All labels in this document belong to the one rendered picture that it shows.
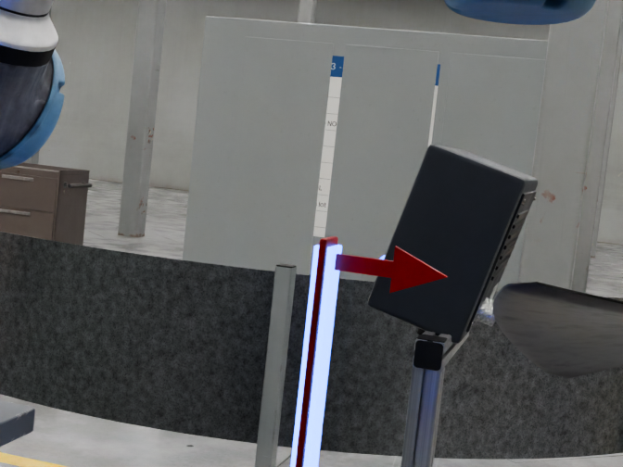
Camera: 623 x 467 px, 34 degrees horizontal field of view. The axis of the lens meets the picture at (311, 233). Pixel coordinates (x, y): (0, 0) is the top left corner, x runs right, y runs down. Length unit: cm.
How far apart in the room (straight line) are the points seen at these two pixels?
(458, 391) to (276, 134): 464
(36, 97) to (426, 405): 50
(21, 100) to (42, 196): 641
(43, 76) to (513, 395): 182
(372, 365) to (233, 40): 491
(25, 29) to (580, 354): 47
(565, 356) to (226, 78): 651
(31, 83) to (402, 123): 591
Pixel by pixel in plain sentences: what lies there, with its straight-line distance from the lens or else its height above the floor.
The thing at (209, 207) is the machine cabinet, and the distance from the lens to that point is 707.
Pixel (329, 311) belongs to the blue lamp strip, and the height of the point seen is 115.
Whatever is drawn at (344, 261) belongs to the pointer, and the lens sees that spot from 52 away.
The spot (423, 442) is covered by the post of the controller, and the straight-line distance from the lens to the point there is 107.
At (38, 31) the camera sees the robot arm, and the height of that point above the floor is 130.
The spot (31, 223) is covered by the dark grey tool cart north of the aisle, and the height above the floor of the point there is 51.
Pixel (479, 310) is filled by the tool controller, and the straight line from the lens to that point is 113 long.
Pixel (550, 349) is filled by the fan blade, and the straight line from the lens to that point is 58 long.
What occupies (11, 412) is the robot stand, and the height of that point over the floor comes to 100.
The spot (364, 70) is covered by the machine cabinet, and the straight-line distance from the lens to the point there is 676.
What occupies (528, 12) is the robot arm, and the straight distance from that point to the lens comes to 50.
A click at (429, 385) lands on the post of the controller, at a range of 106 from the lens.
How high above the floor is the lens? 124
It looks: 5 degrees down
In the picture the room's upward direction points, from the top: 6 degrees clockwise
